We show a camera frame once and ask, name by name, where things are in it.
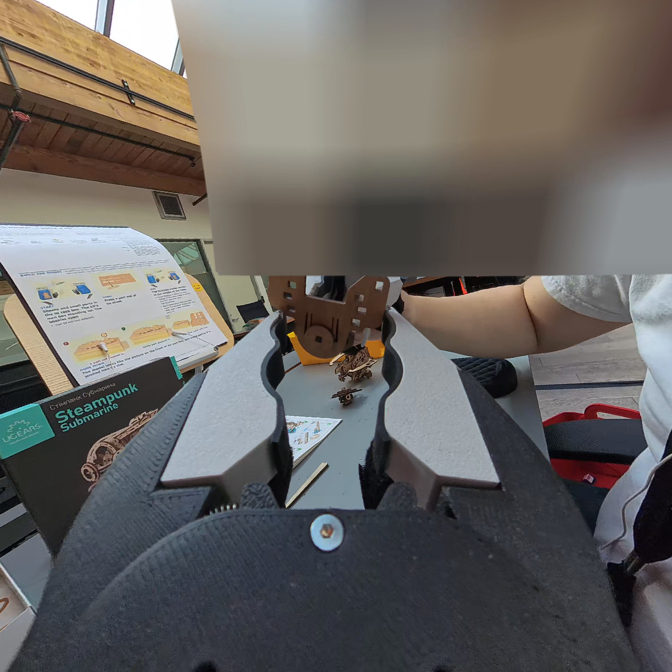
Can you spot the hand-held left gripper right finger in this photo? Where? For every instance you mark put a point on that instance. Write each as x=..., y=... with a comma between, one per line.
x=435, y=420

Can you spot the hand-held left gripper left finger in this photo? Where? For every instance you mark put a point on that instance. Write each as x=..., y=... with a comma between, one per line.
x=220, y=420

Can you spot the brown wooden model plate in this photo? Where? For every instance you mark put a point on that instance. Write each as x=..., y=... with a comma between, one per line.
x=325, y=309

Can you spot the person's right forearm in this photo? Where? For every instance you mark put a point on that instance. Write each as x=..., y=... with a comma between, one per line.
x=483, y=315

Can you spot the wooden model assembly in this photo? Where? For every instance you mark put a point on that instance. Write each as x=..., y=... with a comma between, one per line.
x=354, y=365

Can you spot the small wooden model part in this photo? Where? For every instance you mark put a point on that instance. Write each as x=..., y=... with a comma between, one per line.
x=346, y=396

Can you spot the black model kit box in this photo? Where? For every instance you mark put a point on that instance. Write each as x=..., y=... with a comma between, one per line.
x=63, y=456

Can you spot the black honeycomb pad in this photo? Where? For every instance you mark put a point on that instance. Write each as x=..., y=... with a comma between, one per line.
x=488, y=375

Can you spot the illustrated instruction booklet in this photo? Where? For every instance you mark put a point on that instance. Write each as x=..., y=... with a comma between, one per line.
x=309, y=433

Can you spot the small yellow plastic bin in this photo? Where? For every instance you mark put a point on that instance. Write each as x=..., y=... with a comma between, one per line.
x=302, y=357

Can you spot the thin wooden stick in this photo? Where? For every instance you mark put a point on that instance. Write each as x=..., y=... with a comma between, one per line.
x=309, y=483

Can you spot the black office chair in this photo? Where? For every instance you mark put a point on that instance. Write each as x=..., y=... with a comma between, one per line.
x=253, y=311

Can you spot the red plastic bin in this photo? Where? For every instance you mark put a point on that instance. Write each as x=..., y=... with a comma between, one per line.
x=575, y=416

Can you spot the black chair armrest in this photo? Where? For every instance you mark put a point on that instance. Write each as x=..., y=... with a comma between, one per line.
x=593, y=441

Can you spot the printed instruction sheet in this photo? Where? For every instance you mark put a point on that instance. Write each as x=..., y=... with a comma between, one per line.
x=105, y=294

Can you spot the wooden book stand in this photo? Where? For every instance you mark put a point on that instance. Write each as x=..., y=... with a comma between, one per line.
x=29, y=336

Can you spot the person's white clothing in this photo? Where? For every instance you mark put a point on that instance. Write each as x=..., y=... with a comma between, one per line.
x=656, y=367

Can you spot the black ceiling pipe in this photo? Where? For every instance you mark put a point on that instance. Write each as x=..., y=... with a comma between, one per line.
x=105, y=137
x=10, y=134

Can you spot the grey wall vent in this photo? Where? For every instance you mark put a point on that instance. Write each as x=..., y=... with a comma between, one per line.
x=169, y=205

